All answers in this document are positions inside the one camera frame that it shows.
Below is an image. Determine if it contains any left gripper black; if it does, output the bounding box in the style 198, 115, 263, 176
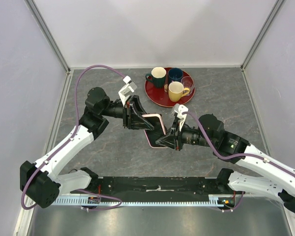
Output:
101, 95, 156, 131

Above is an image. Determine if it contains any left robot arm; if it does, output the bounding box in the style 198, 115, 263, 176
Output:
20, 87, 156, 208

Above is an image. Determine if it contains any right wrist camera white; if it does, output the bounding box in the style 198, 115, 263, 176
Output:
171, 103, 188, 131

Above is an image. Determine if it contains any slotted cable duct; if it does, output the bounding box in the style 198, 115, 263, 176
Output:
52, 194, 231, 207

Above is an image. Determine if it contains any clear glass cup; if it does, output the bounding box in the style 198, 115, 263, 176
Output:
181, 76, 195, 96

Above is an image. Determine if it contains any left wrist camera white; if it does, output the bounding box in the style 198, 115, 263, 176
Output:
118, 76, 137, 106

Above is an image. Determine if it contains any red round tray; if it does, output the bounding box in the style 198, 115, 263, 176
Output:
145, 71, 196, 108

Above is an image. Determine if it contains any dark green mug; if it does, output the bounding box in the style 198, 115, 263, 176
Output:
145, 67, 167, 88

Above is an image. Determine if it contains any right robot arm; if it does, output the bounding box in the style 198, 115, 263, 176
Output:
156, 112, 295, 213

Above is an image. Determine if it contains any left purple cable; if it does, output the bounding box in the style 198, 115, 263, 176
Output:
21, 64, 123, 212

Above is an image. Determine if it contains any dark blue mug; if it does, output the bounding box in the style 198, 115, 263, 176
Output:
168, 68, 183, 84

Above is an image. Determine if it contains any phone with pink case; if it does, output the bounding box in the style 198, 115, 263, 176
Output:
142, 114, 167, 148

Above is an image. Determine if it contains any yellow mug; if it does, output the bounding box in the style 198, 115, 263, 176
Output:
168, 82, 190, 102

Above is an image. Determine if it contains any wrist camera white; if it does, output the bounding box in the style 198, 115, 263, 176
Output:
171, 103, 188, 131
118, 76, 137, 106

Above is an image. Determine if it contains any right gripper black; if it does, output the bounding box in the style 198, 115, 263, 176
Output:
156, 118, 215, 150

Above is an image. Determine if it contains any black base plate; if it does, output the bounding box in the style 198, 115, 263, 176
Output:
73, 176, 227, 204

